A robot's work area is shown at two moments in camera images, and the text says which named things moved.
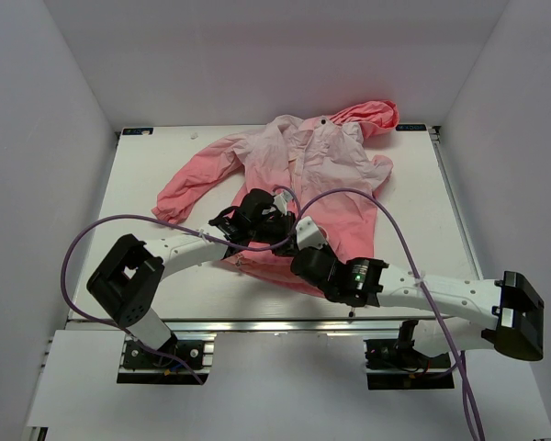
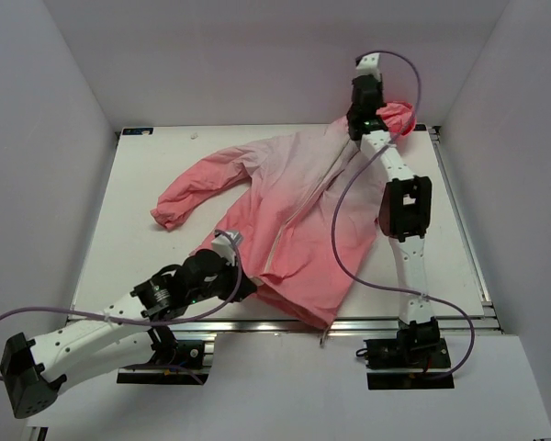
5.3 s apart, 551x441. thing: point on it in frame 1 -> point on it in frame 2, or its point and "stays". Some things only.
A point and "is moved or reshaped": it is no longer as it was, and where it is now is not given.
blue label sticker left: x=137 y=130 stays
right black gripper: x=327 y=250 -> x=382 y=102
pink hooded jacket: x=302 y=186 is moved or reshaped
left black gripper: x=286 y=222 -> x=246 y=288
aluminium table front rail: x=273 y=325 stays
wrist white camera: x=309 y=235 -> x=369 y=65
